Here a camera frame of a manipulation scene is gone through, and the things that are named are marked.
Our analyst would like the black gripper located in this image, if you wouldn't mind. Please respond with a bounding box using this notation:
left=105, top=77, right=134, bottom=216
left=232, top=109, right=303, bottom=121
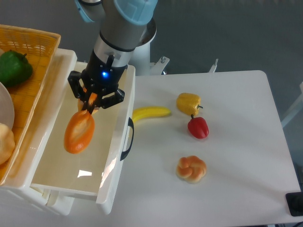
left=68, top=52, right=125, bottom=114

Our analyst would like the long orange bread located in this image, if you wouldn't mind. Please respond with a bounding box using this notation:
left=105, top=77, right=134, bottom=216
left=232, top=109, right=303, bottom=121
left=63, top=99, right=99, bottom=154

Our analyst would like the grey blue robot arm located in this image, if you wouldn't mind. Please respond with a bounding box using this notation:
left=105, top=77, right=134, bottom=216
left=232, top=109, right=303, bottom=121
left=68, top=0, right=157, bottom=113

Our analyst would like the white open upper drawer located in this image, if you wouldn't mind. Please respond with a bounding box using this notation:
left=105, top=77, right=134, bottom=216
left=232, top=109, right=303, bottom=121
left=32, top=65, right=135, bottom=214

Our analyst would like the round bread in basket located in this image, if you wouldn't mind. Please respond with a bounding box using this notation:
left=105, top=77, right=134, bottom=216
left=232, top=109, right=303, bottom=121
left=0, top=123, right=16, bottom=165

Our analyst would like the white drawer cabinet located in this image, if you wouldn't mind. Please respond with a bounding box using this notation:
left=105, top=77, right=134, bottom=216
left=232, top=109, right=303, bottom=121
left=0, top=49, right=77, bottom=215

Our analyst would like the knotted round bread roll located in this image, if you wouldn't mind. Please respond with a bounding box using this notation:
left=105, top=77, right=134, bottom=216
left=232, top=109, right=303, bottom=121
left=176, top=156, right=207, bottom=183

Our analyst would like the yellow banana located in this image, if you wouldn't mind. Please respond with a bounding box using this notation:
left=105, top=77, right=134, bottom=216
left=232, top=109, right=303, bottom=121
left=132, top=106, right=171, bottom=123

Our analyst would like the yellow woven basket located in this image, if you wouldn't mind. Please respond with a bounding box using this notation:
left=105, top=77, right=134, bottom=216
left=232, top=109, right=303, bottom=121
left=0, top=25, right=61, bottom=185

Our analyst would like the white plate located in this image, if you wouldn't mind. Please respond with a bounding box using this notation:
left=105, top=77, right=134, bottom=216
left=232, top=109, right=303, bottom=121
left=0, top=83, right=15, bottom=129

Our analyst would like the green bell pepper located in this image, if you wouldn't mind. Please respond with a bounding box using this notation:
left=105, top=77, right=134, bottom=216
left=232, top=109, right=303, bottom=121
left=0, top=50, right=33, bottom=87

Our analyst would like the yellow bell pepper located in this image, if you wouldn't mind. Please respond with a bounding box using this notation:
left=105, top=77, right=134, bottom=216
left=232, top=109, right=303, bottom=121
left=176, top=93, right=203, bottom=116

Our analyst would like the red bell pepper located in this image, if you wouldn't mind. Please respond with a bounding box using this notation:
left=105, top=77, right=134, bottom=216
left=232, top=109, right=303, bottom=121
left=187, top=114, right=209, bottom=139

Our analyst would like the black device at edge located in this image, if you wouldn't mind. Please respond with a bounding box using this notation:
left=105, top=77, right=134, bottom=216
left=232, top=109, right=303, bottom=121
left=285, top=192, right=303, bottom=217

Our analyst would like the black drawer handle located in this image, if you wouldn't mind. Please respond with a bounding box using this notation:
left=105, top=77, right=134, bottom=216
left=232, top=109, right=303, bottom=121
left=120, top=117, right=134, bottom=161

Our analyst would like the white frame at right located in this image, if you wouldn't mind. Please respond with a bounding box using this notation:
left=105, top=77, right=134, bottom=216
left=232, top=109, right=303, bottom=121
left=281, top=82, right=303, bottom=128

